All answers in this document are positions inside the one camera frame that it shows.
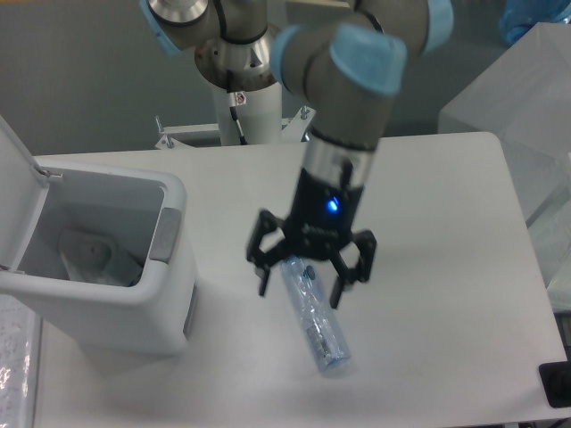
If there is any white metal base frame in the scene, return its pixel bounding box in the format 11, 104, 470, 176
154, 105, 316, 150

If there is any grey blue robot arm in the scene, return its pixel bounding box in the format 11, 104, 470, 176
211, 1, 454, 308

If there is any clear plastic water bottle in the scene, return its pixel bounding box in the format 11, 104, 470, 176
280, 256, 352, 378

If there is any white trash can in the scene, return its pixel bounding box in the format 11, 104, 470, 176
1, 124, 197, 355

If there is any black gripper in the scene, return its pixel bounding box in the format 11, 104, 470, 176
245, 169, 377, 309

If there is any paper sheet in sleeve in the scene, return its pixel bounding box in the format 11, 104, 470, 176
1, 294, 42, 427

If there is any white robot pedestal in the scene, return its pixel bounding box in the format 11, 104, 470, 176
211, 83, 282, 146

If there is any white green wrapper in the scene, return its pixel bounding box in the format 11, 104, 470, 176
59, 229, 143, 287

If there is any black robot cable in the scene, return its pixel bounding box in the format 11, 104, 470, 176
224, 70, 249, 146

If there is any black device at edge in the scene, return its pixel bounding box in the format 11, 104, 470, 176
539, 361, 571, 408

